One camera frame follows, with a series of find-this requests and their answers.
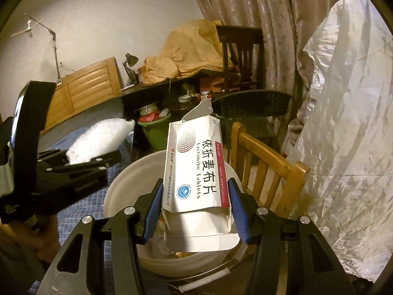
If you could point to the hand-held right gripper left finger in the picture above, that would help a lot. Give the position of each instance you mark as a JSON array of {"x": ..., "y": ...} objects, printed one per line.
[{"x": 152, "y": 215}]

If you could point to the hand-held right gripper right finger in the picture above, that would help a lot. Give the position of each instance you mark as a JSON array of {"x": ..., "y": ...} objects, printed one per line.
[{"x": 238, "y": 215}]

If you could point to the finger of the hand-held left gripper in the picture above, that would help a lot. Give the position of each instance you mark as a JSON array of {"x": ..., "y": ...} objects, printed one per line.
[{"x": 79, "y": 167}]

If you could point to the white plastic bucket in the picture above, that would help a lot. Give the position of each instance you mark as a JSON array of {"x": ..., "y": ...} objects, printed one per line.
[{"x": 132, "y": 175}]

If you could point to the white medicine box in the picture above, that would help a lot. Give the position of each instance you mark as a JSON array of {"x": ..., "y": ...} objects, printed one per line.
[{"x": 196, "y": 166}]

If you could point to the person's left forearm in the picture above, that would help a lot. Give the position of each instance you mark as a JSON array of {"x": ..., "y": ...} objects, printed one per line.
[{"x": 27, "y": 236}]

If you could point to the blue checked blanket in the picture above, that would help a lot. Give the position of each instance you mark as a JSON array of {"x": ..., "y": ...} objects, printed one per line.
[{"x": 83, "y": 218}]

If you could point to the light wooden chair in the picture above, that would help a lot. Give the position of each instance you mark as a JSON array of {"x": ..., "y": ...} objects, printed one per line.
[{"x": 270, "y": 172}]

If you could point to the dark grey mattress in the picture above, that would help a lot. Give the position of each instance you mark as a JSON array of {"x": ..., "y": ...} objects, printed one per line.
[{"x": 92, "y": 113}]

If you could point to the wooden headboard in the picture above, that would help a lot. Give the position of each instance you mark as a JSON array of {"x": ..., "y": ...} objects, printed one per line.
[{"x": 86, "y": 89}]

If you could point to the green bucket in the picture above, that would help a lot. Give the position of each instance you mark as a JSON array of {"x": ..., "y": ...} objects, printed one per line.
[{"x": 156, "y": 132}]

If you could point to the dark wooden desk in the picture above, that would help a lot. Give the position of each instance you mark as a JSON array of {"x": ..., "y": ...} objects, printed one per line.
[{"x": 147, "y": 90}]

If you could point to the black mesh chair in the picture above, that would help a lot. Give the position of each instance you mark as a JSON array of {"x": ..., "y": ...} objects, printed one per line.
[{"x": 254, "y": 104}]

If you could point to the black desk lamp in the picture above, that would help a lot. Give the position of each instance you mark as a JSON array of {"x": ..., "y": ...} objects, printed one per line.
[{"x": 130, "y": 60}]

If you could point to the white bowl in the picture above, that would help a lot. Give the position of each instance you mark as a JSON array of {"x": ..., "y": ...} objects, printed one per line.
[{"x": 184, "y": 99}]

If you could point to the silver plastic cover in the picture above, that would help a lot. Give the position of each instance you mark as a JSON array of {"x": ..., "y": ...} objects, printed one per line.
[{"x": 347, "y": 129}]

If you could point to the orange cloth cover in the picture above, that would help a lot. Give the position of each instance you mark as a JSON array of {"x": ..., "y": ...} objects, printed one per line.
[{"x": 184, "y": 52}]

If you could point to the dark wooden chair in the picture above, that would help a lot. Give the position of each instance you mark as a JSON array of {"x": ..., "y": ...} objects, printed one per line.
[{"x": 241, "y": 37}]

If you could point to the patterned brown curtain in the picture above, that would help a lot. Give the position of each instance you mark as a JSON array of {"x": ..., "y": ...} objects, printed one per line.
[{"x": 270, "y": 21}]

